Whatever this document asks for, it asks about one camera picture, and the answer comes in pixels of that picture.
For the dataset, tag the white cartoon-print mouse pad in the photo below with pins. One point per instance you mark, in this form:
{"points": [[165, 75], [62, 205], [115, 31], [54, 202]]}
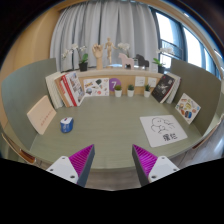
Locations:
{"points": [[163, 131]]}

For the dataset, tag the green desk partition panel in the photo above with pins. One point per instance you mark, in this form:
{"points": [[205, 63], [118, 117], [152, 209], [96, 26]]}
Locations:
{"points": [[23, 90], [200, 83]]}

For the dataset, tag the white card with stickers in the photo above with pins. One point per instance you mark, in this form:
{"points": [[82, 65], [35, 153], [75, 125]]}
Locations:
{"points": [[96, 87]]}

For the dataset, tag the black cover book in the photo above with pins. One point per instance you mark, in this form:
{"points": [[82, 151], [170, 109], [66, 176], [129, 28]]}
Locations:
{"points": [[163, 88]]}

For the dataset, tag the purple round number sign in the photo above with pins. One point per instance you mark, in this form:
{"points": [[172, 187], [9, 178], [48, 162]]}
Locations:
{"points": [[115, 82]]}

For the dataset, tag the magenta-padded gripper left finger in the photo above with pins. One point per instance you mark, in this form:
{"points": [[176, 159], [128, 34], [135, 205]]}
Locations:
{"points": [[63, 166]]}

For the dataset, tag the white wall socket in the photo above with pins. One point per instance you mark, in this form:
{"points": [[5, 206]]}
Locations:
{"points": [[140, 81], [152, 82]]}

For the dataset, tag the red-spined photo cover book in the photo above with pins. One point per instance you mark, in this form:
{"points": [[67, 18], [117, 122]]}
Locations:
{"points": [[76, 87]]}

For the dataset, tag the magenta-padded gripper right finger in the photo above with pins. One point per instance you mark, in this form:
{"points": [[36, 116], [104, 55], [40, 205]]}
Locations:
{"points": [[161, 166]]}

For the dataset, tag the wooden hand model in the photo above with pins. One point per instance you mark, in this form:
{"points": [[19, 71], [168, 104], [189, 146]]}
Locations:
{"points": [[98, 55]]}

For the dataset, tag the grey pleated curtain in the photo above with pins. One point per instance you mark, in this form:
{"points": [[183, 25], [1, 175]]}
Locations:
{"points": [[100, 23]]}

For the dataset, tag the blue and white computer mouse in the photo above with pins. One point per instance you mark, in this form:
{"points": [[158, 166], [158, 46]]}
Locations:
{"points": [[66, 125]]}

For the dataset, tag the beige thin book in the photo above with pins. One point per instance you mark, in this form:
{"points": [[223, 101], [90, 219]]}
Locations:
{"points": [[41, 115]]}

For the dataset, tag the pink horse figure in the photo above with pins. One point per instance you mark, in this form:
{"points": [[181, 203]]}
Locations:
{"points": [[126, 60]]}

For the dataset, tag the small plant in white pot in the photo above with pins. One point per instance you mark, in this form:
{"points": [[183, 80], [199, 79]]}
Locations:
{"points": [[130, 92], [147, 92], [118, 92]]}

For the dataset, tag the white orchid in black pot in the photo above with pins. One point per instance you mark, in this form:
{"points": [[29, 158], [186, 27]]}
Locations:
{"points": [[124, 46], [161, 68], [83, 66]]}

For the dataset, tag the tan kraft notebook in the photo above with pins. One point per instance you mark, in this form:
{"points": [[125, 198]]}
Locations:
{"points": [[60, 90]]}

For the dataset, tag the window with dark frame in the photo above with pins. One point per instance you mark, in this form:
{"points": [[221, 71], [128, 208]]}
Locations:
{"points": [[193, 43]]}

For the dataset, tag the wooden desk shelf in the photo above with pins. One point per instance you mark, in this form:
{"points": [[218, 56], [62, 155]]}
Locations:
{"points": [[126, 72]]}

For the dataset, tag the white spiral notebook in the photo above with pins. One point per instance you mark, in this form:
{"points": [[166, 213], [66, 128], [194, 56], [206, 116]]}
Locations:
{"points": [[175, 88]]}

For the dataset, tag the black horse figure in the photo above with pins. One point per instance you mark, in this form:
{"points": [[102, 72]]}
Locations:
{"points": [[141, 61]]}

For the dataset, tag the thin white and red book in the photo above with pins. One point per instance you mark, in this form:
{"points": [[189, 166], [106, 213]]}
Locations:
{"points": [[66, 95]]}

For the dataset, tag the food sticker sheet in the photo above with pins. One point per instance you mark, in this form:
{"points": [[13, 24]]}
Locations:
{"points": [[187, 108]]}

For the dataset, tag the wooden mannequin figure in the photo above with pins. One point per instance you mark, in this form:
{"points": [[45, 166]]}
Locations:
{"points": [[109, 50]]}

